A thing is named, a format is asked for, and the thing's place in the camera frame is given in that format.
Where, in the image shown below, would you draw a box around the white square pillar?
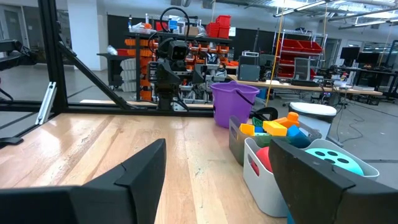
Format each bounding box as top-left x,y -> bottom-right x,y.
67,0 -> 108,72

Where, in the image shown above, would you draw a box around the blue two-stud building block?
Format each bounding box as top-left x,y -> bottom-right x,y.
285,124 -> 312,149

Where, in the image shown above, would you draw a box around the black table frame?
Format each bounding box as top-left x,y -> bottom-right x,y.
0,0 -> 215,118

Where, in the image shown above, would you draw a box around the teal foam die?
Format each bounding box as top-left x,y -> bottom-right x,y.
304,147 -> 364,177

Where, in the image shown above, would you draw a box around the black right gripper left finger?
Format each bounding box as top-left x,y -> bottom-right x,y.
0,138 -> 167,224

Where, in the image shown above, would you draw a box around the golden yellow building block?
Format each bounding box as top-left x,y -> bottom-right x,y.
239,123 -> 256,136

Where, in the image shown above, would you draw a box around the silver angle bracket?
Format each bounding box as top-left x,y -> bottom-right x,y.
35,82 -> 58,126

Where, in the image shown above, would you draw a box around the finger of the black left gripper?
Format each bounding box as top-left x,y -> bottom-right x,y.
148,61 -> 159,83
192,63 -> 206,85

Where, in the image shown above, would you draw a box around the yellow hanging cable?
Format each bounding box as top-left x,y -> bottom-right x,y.
266,0 -> 285,106

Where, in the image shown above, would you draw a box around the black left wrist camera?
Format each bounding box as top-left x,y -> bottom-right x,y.
167,39 -> 190,62

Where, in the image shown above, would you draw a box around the white plastic bin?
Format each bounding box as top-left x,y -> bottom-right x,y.
243,138 -> 380,218

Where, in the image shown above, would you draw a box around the white round trash can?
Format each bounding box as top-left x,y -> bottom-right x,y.
288,101 -> 337,139

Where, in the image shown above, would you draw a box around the red foam die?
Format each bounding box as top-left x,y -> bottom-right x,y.
251,146 -> 274,177

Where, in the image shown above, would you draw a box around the orange stepped building block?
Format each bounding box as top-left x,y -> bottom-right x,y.
273,111 -> 300,128

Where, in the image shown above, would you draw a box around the long wooden workbench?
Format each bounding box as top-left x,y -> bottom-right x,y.
226,74 -> 383,96

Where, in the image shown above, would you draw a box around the purple monster-face bucket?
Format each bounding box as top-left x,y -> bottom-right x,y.
210,81 -> 279,129

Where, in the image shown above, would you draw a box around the grey equipment box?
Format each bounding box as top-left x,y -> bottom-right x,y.
238,55 -> 261,82

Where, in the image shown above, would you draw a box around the black monitor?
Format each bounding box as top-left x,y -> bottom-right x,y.
340,46 -> 361,60

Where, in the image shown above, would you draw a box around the red-bin wire shelf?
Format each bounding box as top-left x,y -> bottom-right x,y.
273,29 -> 327,78

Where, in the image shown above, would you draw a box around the grey office chair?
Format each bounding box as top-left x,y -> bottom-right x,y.
294,57 -> 312,81

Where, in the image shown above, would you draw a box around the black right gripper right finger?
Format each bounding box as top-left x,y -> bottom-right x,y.
269,138 -> 398,224

